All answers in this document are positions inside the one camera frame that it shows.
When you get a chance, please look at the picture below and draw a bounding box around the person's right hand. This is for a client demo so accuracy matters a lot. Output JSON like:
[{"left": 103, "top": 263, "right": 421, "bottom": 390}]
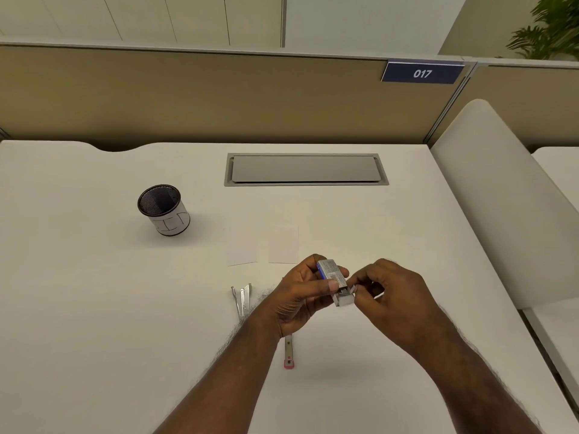
[{"left": 346, "top": 259, "right": 452, "bottom": 353}]

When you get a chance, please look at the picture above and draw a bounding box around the person's left hand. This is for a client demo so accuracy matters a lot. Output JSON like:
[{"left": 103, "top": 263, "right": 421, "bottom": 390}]
[{"left": 247, "top": 253, "right": 352, "bottom": 339}]

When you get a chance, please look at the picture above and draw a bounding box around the white metal stapler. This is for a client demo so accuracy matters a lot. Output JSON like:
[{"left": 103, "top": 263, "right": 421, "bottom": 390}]
[{"left": 230, "top": 283, "right": 252, "bottom": 316}]

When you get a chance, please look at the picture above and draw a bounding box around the small box of staples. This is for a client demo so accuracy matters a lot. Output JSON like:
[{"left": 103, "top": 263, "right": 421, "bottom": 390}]
[{"left": 316, "top": 259, "right": 358, "bottom": 308}]

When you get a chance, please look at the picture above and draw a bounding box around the white paper sheet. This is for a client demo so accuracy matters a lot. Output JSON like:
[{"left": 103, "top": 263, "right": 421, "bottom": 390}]
[
  {"left": 227, "top": 230, "right": 259, "bottom": 267},
  {"left": 267, "top": 226, "right": 300, "bottom": 265}
]

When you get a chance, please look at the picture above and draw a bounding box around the person's left forearm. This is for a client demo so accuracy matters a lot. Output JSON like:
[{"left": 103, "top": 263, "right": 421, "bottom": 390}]
[{"left": 151, "top": 311, "right": 283, "bottom": 434}]

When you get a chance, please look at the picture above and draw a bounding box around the person's right forearm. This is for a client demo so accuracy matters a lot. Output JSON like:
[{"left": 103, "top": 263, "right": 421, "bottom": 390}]
[{"left": 405, "top": 311, "right": 543, "bottom": 434}]

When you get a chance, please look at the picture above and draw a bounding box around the black mesh pen holder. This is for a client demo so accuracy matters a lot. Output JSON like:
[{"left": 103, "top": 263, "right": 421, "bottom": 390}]
[{"left": 137, "top": 184, "right": 191, "bottom": 239}]

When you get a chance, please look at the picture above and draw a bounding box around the white curved desk divider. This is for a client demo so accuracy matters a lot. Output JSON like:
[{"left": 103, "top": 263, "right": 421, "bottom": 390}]
[{"left": 429, "top": 99, "right": 579, "bottom": 310}]

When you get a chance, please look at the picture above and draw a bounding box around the white neighbour desk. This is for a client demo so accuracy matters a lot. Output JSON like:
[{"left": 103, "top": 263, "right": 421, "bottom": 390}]
[{"left": 524, "top": 146, "right": 579, "bottom": 398}]

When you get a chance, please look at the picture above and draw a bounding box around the long beige partition panel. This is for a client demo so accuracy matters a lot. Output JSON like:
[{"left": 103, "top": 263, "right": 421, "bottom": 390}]
[{"left": 0, "top": 40, "right": 476, "bottom": 148}]

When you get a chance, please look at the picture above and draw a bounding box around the blue number sign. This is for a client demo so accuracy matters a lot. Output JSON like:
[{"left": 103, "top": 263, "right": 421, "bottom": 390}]
[{"left": 381, "top": 60, "right": 466, "bottom": 85}]

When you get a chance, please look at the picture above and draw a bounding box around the beige side partition panel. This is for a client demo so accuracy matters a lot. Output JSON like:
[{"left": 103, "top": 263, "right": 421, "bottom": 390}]
[{"left": 434, "top": 58, "right": 579, "bottom": 149}]

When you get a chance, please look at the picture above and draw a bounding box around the green potted plant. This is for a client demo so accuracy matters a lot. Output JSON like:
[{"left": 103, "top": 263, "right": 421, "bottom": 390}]
[{"left": 504, "top": 0, "right": 579, "bottom": 61}]

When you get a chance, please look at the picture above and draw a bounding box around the grey desk cable hatch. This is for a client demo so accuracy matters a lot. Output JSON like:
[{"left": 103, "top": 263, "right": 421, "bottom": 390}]
[{"left": 224, "top": 153, "right": 390, "bottom": 187}]

